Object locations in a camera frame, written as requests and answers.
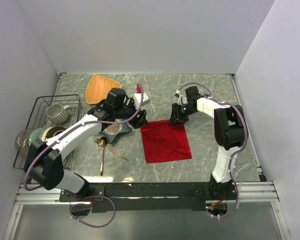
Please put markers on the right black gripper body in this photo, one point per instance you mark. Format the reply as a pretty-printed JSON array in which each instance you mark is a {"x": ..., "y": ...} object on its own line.
[{"x": 185, "y": 111}]

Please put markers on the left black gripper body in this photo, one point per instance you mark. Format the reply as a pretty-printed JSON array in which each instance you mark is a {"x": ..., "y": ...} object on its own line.
[{"x": 125, "y": 111}]

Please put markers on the red cloth napkin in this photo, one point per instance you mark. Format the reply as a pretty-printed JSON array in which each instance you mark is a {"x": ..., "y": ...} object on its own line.
[{"x": 164, "y": 143}]

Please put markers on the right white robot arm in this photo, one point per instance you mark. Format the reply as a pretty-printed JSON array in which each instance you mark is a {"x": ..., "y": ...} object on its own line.
[{"x": 230, "y": 132}]

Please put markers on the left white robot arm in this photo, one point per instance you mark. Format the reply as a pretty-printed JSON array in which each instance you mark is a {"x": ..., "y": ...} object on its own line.
[{"x": 45, "y": 159}]

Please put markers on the blue star-shaped dish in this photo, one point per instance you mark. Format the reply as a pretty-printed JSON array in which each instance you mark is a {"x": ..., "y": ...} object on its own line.
[{"x": 112, "y": 131}]

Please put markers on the orange woven basket tray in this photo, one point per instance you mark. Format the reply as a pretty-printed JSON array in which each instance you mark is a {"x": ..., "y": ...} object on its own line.
[{"x": 98, "y": 88}]

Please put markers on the copper spoon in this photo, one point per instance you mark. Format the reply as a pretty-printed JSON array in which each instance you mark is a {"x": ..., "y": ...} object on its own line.
[{"x": 102, "y": 156}]

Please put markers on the copper fork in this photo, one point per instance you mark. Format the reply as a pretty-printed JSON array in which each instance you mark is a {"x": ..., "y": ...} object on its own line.
[{"x": 97, "y": 140}]

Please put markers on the grey ribbed mug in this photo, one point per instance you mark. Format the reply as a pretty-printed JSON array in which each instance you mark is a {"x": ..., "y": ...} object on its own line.
[{"x": 58, "y": 114}]

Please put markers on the brown cream ceramic bowl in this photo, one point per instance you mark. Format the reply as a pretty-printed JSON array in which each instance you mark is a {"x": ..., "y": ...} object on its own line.
[{"x": 51, "y": 132}]

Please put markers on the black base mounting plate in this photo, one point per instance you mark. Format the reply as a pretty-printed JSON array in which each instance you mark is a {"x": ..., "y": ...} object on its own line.
[{"x": 102, "y": 204}]

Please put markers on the green ceramic bowl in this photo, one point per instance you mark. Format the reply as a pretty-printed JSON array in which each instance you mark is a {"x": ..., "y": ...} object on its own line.
[{"x": 36, "y": 134}]

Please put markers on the clear glass bowl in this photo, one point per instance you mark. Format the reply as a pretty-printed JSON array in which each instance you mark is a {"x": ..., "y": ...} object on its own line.
[{"x": 21, "y": 142}]

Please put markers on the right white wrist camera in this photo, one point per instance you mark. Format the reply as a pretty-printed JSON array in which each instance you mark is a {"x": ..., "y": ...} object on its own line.
[{"x": 180, "y": 99}]

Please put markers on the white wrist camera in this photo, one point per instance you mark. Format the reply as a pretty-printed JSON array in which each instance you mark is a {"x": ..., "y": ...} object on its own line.
[
  {"x": 140, "y": 99},
  {"x": 180, "y": 99}
]

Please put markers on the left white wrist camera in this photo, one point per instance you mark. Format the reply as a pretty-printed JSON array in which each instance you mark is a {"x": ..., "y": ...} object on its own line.
[{"x": 140, "y": 99}]

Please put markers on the black wire dish rack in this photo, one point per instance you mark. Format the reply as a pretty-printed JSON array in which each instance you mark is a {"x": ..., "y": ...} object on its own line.
[{"x": 38, "y": 115}]

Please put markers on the aluminium frame rail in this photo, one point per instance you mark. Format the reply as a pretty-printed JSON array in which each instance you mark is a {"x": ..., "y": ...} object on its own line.
[{"x": 247, "y": 192}]

